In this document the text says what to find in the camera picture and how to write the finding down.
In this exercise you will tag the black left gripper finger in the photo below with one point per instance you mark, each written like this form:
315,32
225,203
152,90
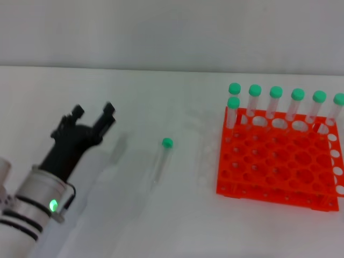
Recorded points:
105,121
74,115

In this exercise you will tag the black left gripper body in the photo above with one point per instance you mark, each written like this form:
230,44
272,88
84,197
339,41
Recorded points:
67,150

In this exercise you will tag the clear test tube green cap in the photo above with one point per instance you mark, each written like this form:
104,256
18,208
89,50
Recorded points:
276,92
234,88
339,99
233,102
319,96
297,94
255,90
167,143

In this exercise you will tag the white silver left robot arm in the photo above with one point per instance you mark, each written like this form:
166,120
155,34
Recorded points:
29,196

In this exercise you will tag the orange plastic test tube rack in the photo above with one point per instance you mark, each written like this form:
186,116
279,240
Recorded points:
276,161

